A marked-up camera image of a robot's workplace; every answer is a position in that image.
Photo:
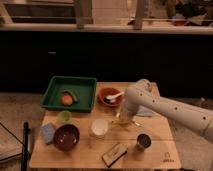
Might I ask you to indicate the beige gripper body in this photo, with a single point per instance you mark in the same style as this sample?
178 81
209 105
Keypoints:
125 119

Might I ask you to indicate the yellow banana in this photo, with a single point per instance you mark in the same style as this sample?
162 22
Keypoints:
122 124

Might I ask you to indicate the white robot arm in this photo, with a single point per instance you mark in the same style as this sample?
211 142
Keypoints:
196 119

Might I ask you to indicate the orange bowl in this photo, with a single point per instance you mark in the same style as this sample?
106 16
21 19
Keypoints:
103 97

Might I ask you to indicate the purple bowl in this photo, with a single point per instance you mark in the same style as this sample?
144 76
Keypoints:
66 137

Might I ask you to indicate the blue grey cloth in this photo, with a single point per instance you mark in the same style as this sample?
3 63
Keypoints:
145 112

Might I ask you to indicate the white spoon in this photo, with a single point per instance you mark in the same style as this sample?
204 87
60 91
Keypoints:
112 98

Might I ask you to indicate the white cup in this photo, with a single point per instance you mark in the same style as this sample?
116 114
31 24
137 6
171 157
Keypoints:
99 128

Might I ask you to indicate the dark metal cup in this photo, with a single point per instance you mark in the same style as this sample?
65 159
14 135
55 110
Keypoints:
143 142

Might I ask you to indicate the wooden black eraser block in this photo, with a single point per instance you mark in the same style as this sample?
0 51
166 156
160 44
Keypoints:
113 154

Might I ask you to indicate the green plastic tray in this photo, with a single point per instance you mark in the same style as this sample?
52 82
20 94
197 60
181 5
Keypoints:
83 87

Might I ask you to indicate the orange fruit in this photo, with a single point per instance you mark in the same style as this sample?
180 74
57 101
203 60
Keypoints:
66 100

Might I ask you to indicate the small green cup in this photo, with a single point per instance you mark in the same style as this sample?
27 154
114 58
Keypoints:
64 117

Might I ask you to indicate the green vegetable piece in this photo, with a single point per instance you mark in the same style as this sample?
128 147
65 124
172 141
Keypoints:
72 94

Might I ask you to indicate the black pole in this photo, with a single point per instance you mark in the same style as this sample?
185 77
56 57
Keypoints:
25 153

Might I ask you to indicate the wooden post right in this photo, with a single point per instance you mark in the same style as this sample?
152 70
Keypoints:
141 9

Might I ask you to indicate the wooden post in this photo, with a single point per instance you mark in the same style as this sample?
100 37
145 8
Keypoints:
141 9
83 12

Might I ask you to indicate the wooden post left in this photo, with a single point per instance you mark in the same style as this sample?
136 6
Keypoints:
83 12

